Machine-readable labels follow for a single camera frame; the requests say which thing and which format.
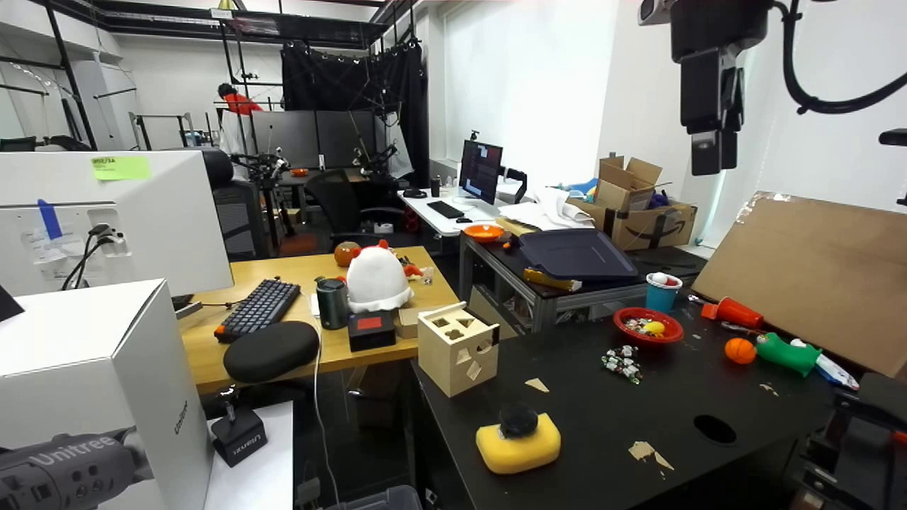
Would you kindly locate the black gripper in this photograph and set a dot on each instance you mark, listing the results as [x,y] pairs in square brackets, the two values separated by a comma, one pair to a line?
[719,30]

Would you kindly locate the green white sweet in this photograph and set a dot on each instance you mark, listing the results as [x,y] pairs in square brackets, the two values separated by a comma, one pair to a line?
[612,359]
[637,379]
[627,352]
[633,366]
[619,369]

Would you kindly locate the red bowl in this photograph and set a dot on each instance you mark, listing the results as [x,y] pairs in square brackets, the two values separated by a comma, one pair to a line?
[647,343]

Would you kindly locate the orange bowl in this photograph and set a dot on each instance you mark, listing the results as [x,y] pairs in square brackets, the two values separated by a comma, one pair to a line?
[485,234]

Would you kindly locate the open cardboard box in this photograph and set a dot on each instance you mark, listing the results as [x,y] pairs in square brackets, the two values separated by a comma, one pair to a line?
[624,186]

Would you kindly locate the printed cardboard shipping box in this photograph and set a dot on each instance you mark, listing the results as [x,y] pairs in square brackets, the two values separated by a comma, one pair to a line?
[656,227]

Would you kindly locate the brown cardboard board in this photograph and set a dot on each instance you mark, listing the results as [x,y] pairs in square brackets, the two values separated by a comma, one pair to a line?
[811,274]

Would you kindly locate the teal cup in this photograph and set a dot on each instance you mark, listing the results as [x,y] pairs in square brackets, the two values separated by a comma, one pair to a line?
[661,295]

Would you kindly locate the orange plastic toy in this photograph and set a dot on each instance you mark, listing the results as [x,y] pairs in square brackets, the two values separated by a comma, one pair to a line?
[738,312]

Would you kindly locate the navy plastic storage bin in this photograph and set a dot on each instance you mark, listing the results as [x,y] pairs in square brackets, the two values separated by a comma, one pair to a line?
[576,254]

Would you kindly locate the yellow wrapped sweet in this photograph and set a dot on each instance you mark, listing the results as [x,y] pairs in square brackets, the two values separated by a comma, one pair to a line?
[653,328]

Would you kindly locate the small orange ball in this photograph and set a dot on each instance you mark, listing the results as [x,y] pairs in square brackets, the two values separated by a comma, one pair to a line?
[741,352]

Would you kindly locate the brown wooden brush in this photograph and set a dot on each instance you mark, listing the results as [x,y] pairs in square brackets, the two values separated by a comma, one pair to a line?
[555,281]

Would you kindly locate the computer monitor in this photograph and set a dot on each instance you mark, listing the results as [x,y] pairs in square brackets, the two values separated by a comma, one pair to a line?
[483,172]

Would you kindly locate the grey metal cart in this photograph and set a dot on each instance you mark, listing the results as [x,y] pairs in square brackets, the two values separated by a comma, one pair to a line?
[529,302]

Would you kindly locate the tiny beige paper scrap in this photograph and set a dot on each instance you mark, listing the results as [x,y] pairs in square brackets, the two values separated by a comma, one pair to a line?
[769,389]

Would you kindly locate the white blue tube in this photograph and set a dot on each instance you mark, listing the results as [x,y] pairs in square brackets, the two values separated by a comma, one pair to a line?
[837,372]

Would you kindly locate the small black keyboard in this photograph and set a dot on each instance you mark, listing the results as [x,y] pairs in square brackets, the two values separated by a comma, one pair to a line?
[450,212]

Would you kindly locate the white desk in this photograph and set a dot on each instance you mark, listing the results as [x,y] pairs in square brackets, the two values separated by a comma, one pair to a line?
[423,212]

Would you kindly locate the small beige paper scrap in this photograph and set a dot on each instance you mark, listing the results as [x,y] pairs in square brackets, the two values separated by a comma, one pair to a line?
[536,386]

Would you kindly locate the wooden shape sorter box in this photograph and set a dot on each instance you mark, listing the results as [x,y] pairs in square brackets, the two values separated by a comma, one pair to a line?
[459,355]

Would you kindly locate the small black cup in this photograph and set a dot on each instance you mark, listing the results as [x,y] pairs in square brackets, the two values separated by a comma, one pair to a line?
[518,424]

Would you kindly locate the black office chair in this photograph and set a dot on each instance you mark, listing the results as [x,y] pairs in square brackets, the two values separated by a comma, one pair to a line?
[237,213]
[365,207]

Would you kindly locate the white hard hat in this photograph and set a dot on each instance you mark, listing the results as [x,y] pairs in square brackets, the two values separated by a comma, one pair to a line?
[379,280]

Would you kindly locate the black mesh curtain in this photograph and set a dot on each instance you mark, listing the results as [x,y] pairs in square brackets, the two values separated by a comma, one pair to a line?
[349,81]

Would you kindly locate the yellow tape dispenser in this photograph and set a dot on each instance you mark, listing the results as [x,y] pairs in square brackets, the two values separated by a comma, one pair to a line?
[531,457]

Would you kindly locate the orange pumpkin ball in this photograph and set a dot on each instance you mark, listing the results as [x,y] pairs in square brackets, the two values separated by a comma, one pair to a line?
[348,254]

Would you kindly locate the black box red label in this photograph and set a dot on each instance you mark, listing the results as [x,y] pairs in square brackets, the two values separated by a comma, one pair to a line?
[372,329]

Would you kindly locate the dark green mug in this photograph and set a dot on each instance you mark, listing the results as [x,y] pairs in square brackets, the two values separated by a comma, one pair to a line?
[332,302]

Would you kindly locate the wooden desk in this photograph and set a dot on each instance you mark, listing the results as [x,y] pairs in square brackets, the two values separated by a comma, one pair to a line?
[301,270]

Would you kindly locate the black keyboard orange edge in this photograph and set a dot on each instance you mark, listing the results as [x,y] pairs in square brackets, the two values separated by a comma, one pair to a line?
[260,307]

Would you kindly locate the black padded cushion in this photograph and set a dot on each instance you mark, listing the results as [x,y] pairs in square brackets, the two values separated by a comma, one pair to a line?
[270,352]

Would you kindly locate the white case with green note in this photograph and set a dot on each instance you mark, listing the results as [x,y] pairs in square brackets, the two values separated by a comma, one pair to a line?
[174,227]

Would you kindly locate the black stand base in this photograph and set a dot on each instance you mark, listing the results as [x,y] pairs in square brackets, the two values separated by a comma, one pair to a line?
[237,435]

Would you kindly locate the green sticky note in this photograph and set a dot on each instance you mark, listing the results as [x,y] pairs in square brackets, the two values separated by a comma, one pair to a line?
[120,168]

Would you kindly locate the blue tape strip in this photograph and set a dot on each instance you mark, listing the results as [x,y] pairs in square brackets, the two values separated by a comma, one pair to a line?
[50,219]

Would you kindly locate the large white cardboard box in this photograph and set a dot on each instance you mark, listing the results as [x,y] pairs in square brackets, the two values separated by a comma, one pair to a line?
[74,359]

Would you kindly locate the grey Unitree device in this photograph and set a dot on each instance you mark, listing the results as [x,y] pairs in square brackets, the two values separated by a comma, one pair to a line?
[67,471]

